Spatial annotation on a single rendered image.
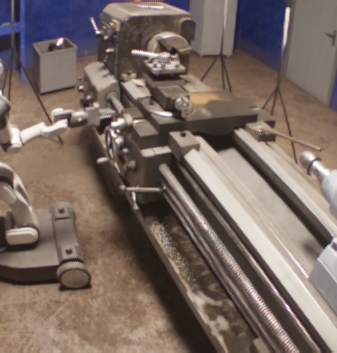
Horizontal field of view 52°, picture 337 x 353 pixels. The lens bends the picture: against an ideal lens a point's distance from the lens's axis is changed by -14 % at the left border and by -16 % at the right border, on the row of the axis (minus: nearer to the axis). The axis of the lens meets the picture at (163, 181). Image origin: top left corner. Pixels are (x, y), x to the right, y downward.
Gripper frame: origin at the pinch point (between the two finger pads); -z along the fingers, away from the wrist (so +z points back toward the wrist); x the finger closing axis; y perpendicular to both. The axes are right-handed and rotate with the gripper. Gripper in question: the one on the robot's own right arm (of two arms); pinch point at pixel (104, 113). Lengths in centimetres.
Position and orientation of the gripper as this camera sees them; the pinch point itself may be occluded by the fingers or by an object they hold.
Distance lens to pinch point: 188.7
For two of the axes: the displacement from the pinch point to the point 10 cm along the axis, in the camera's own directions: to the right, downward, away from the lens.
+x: 0.4, 9.3, 3.7
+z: -9.2, 1.8, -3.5
